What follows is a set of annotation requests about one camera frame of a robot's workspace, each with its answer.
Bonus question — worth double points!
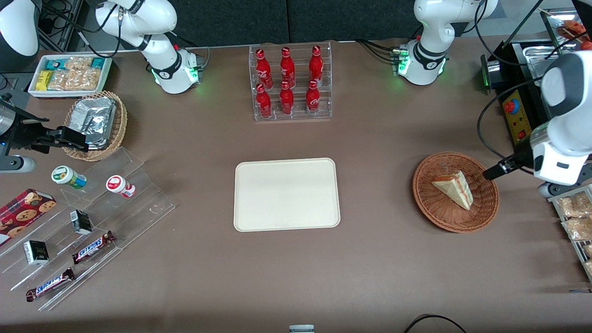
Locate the cream plastic tray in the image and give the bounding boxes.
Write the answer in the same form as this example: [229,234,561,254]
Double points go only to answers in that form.
[234,158,341,232]

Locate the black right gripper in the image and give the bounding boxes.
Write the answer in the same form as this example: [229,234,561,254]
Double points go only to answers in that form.
[8,109,89,154]

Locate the light wicker basket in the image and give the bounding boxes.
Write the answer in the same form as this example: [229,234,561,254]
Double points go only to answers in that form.
[62,91,128,162]

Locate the red cola bottle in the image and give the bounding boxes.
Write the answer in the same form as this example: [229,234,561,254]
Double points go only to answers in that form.
[279,81,295,116]
[309,45,324,86]
[306,80,321,116]
[256,83,272,119]
[256,48,273,89]
[280,47,296,88]

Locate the clear rice cracker bag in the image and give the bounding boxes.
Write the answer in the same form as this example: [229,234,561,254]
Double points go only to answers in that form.
[48,69,77,91]
[65,56,93,71]
[69,68,102,91]

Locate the green lid snack cup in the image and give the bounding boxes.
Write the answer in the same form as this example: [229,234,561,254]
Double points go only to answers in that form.
[51,165,87,190]

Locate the yellow snack packet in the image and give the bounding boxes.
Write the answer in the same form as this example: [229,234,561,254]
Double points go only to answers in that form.
[36,70,54,92]

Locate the red skewered food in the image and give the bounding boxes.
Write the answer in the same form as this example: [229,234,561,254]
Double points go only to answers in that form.
[557,19,592,50]

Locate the grey metal snack tray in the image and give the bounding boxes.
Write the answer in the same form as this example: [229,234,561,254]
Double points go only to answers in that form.
[548,184,592,283]

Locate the small black box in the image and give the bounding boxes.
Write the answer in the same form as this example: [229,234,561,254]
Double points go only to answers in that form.
[70,209,93,235]
[23,240,49,265]

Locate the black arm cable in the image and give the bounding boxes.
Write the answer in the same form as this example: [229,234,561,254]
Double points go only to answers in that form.
[476,76,549,181]

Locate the triangular sandwich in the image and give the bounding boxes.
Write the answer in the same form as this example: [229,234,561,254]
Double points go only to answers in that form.
[431,171,474,211]

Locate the white snack tray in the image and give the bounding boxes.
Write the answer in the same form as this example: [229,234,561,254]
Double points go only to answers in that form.
[28,55,113,99]

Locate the brown snickers bar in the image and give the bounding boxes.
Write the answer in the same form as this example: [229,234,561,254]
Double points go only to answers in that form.
[25,267,75,302]
[72,230,116,265]

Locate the black base cables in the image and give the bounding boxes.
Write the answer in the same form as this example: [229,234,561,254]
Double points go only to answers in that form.
[355,38,403,63]

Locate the dark partition panel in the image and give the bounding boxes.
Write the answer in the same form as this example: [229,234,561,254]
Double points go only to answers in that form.
[169,0,419,48]

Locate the red lid snack cup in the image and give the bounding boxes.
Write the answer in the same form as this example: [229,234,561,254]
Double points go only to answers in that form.
[106,175,136,198]

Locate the red cookie box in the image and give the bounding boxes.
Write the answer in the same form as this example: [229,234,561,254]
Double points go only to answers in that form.
[0,188,57,247]

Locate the black table edge cable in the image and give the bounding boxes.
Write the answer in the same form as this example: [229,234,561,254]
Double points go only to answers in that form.
[403,314,468,333]

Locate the black food warmer cabinet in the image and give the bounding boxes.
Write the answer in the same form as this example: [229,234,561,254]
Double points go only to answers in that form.
[480,8,592,160]

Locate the clear acrylic bottle rack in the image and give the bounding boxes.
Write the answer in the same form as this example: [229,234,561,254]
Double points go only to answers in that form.
[249,41,333,122]

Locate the clear acrylic stepped shelf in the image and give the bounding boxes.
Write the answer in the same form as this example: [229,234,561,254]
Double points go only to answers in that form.
[0,147,176,311]

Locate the clear fried snack bag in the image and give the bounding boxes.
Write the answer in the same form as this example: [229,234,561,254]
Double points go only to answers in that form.
[562,216,592,241]
[557,192,592,218]

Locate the silver foil packages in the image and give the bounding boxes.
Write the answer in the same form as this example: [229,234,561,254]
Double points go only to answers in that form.
[69,97,117,149]

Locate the brown wicker basket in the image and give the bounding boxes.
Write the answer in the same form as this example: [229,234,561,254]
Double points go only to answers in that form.
[413,152,500,233]

